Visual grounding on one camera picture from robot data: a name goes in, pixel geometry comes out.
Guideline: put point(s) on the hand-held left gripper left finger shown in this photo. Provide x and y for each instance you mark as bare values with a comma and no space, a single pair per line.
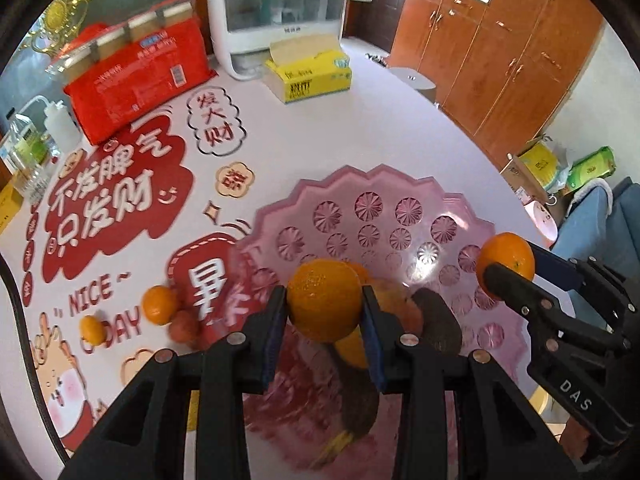
274,340

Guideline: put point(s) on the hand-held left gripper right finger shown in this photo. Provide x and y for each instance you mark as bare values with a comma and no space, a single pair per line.
372,345

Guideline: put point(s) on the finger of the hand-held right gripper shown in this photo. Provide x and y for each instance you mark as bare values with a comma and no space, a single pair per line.
557,267
515,295

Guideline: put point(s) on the small orange mandarin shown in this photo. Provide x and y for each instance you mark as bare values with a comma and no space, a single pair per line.
352,352
92,329

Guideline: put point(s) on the red apple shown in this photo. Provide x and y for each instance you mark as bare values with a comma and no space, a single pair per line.
397,310

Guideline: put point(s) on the overripe dark banana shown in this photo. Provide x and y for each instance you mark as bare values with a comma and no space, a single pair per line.
357,400

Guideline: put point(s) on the red lychee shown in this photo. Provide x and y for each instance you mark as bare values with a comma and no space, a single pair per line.
184,327

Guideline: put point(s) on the pink plastic plate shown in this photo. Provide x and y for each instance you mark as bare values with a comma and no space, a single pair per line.
380,210

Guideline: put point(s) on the pink plastic stool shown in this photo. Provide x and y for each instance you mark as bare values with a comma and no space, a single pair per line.
540,220

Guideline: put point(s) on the blue chair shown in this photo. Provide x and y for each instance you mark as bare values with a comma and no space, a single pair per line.
595,230

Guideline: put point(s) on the cardboard box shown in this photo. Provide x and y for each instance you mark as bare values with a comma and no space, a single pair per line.
525,175

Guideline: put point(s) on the green packet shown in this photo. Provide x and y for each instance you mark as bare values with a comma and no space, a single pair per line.
592,167

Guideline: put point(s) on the brown wooden cabinet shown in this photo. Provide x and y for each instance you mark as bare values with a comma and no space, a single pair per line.
500,50

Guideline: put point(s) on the grey stool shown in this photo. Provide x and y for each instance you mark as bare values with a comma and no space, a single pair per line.
412,82

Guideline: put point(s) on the yellow tissue box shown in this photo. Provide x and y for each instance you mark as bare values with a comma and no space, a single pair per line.
310,75

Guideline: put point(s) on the clear drinking glass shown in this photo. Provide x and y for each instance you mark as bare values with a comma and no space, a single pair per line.
32,185

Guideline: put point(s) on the small yellow box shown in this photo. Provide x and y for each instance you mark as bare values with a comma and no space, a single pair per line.
9,207

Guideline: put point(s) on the white squeeze bottle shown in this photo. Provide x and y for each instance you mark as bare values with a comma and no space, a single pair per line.
62,125

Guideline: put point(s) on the red paper cup package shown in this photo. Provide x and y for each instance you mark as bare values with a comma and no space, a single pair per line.
135,70

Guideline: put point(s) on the white countertop appliance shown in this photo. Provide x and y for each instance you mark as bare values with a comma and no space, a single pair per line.
240,25

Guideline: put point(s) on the green label clear bottle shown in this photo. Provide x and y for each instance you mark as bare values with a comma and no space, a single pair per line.
25,140

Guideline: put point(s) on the frosted glass door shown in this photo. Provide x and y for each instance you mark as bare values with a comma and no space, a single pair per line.
25,75

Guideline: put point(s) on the gold door ornament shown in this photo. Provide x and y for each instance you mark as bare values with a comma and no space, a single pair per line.
60,12

